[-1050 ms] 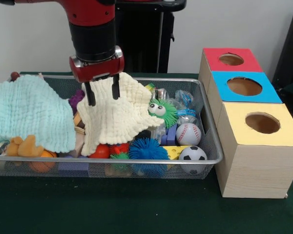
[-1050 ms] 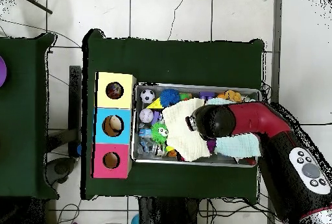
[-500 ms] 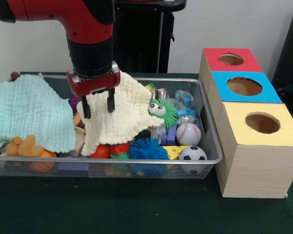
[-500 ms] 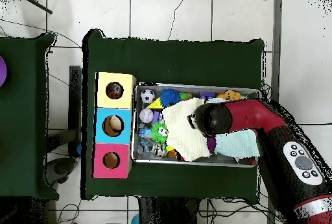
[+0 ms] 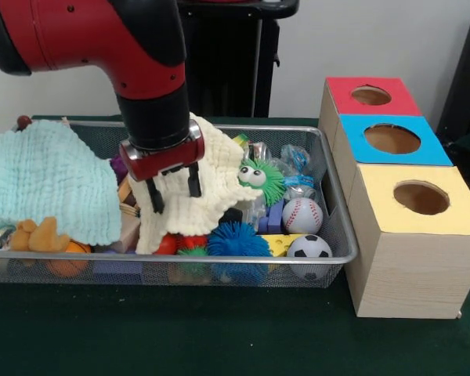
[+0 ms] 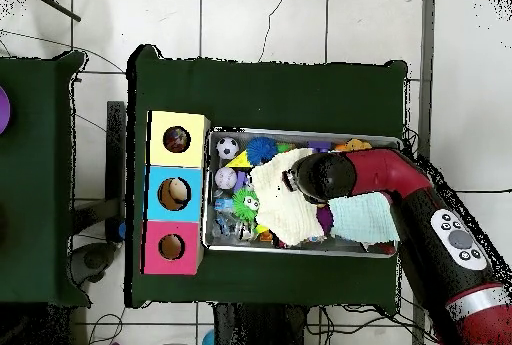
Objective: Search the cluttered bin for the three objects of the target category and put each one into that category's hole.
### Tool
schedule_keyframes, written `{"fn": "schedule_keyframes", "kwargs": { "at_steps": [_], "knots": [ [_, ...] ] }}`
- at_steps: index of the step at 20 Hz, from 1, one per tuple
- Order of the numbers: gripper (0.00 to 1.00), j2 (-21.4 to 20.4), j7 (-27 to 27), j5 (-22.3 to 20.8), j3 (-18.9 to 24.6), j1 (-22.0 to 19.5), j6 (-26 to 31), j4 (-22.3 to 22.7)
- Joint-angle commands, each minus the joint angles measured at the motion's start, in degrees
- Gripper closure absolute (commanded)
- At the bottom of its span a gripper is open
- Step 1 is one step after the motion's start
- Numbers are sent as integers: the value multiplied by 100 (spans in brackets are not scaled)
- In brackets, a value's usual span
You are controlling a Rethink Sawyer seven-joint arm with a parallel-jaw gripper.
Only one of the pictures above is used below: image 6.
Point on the cream waffle cloth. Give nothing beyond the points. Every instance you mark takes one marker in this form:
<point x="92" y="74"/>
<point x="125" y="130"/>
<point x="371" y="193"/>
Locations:
<point x="276" y="209"/>

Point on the colourful patterned cloth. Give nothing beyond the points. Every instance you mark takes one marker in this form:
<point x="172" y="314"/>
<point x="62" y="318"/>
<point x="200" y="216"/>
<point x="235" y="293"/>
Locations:
<point x="176" y="140"/>

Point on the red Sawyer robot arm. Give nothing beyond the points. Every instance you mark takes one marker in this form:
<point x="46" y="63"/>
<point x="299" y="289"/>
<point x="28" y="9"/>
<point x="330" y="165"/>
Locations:
<point x="380" y="169"/>

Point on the shallow metal mesh bin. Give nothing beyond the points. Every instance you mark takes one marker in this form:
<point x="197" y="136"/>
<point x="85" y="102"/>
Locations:
<point x="248" y="251"/>

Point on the wooden box with three holes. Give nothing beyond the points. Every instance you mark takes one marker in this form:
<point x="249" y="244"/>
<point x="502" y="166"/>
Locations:
<point x="160" y="157"/>

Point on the yellow cheese wedge toy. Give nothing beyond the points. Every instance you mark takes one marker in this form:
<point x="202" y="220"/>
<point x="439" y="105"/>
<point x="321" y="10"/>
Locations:
<point x="242" y="162"/>

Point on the blue spiky ball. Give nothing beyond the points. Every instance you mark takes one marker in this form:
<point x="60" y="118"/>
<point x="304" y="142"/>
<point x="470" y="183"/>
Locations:
<point x="262" y="150"/>

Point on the white baseball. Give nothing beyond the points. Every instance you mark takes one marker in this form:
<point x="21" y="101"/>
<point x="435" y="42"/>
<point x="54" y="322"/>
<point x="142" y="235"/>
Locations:
<point x="226" y="177"/>

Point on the green spiky toy with eyes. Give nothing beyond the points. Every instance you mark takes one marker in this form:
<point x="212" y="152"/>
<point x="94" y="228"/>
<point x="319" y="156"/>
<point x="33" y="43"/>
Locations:
<point x="242" y="205"/>

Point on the small soccer ball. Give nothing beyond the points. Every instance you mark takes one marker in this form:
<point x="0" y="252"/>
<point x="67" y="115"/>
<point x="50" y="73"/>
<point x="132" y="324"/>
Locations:
<point x="227" y="148"/>

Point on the crumpled clear plastic bottle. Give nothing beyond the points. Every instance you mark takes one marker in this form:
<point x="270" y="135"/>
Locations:
<point x="224" y="225"/>

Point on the dark green table cloth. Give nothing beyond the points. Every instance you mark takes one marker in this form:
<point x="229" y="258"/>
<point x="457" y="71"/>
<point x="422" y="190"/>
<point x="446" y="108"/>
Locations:
<point x="260" y="93"/>
<point x="36" y="181"/>

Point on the purple rubber toy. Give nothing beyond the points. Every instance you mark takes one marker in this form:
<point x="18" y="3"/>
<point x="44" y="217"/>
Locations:
<point x="326" y="219"/>

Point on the orange plush toy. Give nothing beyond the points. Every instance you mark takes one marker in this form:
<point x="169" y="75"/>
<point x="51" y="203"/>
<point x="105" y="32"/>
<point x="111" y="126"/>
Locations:
<point x="356" y="145"/>

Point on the light blue waffle cloth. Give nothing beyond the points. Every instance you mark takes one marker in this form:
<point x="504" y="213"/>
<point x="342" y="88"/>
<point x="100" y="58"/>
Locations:
<point x="360" y="217"/>

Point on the grey round base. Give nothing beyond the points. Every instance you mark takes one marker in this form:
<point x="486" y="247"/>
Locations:
<point x="94" y="259"/>

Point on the dark rod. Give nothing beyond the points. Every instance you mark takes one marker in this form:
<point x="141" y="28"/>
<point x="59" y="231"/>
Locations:
<point x="60" y="11"/>

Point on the purple round disc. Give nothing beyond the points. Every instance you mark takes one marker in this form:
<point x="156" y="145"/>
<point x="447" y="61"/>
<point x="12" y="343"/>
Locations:
<point x="4" y="111"/>

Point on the black post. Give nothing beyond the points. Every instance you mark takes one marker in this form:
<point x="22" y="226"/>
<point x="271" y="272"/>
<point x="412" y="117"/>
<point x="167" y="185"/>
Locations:
<point x="116" y="161"/>

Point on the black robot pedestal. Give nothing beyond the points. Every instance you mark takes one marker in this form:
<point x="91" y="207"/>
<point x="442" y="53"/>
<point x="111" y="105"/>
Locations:
<point x="256" y="329"/>

